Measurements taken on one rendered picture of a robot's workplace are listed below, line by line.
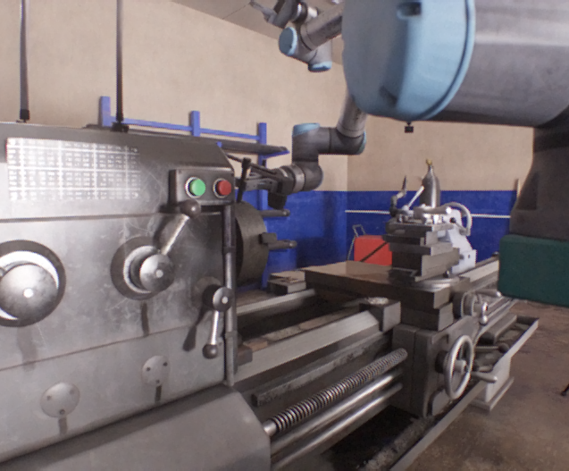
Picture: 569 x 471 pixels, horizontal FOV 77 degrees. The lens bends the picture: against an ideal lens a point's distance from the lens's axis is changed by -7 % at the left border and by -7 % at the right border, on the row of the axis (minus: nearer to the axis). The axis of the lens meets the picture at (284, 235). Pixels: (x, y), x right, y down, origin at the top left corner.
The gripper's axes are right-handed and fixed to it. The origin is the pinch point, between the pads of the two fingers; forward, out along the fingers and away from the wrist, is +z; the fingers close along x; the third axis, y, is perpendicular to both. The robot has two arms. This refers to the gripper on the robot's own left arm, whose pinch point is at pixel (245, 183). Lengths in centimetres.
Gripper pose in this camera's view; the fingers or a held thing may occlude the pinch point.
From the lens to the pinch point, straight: 104.9
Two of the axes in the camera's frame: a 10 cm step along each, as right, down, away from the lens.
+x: 7.7, 3.7, -5.2
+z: -6.1, 1.7, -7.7
